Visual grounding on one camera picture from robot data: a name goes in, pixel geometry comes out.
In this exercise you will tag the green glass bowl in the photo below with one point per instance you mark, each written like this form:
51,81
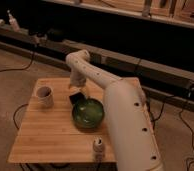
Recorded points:
88,113

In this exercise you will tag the white ceramic cup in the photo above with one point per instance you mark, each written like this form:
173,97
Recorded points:
44,95

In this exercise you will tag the white spray bottle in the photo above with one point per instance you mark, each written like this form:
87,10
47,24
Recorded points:
13,22

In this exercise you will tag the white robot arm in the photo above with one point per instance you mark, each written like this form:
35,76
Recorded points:
130,130

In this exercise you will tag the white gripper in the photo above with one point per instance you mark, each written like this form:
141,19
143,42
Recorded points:
79,80

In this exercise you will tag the small white bottle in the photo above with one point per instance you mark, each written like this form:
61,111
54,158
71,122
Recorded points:
98,150

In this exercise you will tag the dark round object on ledge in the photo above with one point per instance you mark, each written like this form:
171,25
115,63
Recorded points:
55,35

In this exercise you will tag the black rectangular block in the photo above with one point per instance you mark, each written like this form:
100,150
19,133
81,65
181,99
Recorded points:
76,97

